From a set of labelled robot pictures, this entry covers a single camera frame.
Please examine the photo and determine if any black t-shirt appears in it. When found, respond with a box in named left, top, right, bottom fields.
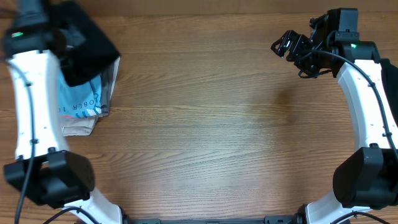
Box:
left=51, top=1, right=120, bottom=86

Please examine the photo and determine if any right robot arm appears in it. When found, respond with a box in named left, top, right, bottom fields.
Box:
left=264, top=8, right=397, bottom=223

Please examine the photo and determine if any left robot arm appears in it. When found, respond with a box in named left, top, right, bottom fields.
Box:
left=2, top=1, right=131, bottom=223

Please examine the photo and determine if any black clothes pile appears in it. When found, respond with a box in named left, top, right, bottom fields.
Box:
left=381, top=58, right=398, bottom=124

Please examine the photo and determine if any grey folded garment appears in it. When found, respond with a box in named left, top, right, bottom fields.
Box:
left=100, top=64, right=114, bottom=117

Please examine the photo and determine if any light blue folded shirt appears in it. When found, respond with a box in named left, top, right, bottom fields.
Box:
left=58, top=72, right=102, bottom=119

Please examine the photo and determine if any beige folded garment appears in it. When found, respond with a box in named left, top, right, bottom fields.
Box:
left=60, top=58, right=120, bottom=136

